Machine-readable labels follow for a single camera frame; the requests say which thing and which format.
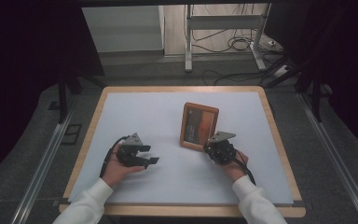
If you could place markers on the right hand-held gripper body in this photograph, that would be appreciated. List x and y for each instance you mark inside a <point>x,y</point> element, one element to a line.
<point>222,151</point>

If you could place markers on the aluminium floor rail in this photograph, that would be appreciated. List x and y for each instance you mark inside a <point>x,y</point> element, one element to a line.
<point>338,161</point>
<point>40,174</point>

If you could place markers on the black metal stand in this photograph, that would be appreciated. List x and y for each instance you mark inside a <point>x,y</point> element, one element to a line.
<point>316,99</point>
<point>62,96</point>

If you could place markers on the grey cabinet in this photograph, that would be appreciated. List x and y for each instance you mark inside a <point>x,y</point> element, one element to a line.
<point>122,28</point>

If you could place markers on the white metal desk frame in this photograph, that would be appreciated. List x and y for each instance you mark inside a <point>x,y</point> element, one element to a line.
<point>223,22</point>

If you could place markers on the wooden photo frame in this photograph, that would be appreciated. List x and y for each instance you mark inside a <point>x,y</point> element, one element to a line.
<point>199,124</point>

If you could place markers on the person's left hand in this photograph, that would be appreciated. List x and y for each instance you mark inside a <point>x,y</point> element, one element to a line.
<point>118,172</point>

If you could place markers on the wooden table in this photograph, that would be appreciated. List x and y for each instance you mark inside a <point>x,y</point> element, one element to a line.
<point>183,210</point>

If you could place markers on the dark curtain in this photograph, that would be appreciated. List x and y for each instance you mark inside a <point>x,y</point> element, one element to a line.
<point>351,62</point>
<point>21,77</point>

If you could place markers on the black floor plate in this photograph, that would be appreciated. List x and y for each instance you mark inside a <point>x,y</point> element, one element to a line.
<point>71,134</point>

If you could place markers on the white table mat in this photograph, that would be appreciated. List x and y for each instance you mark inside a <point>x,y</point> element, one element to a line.
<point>155,124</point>

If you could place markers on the white power strip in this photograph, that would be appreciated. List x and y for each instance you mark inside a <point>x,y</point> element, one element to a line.
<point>282,71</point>

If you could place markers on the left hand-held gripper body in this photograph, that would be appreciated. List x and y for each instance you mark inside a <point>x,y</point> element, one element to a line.
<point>129,155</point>

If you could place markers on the person's right hand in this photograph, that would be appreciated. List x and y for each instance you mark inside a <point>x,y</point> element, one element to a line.
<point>234,168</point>

